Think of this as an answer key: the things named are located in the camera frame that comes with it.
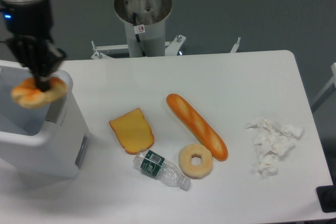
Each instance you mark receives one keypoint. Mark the white trash can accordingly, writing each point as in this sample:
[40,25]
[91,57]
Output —
[50,140]

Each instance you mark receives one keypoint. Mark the clear plastic water bottle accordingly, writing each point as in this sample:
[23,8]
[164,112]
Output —
[156,166]

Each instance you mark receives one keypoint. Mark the long baguette bread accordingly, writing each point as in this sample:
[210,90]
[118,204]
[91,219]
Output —
[198,126]

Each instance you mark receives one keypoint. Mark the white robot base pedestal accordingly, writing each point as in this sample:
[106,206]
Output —
[144,23]

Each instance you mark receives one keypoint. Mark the ring donut bread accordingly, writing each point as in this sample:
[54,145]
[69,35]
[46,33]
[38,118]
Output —
[195,161]

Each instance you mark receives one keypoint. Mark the crumpled white tissue paper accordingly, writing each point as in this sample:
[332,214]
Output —
[272,143]

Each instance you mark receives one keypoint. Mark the round twisted bread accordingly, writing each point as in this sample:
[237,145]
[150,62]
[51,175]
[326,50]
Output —
[29,96]

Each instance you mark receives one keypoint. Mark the black object at table edge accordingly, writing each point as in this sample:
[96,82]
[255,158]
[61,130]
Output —
[326,196]

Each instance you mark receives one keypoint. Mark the toast bread slice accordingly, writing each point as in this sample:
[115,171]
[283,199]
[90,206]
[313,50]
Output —
[133,131]

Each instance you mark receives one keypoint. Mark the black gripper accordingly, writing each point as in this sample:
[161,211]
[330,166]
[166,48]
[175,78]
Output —
[30,24]

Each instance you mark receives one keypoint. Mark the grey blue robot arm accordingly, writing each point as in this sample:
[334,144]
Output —
[30,23]

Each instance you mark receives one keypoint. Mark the white post at right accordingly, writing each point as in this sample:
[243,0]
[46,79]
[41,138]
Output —
[325,92]

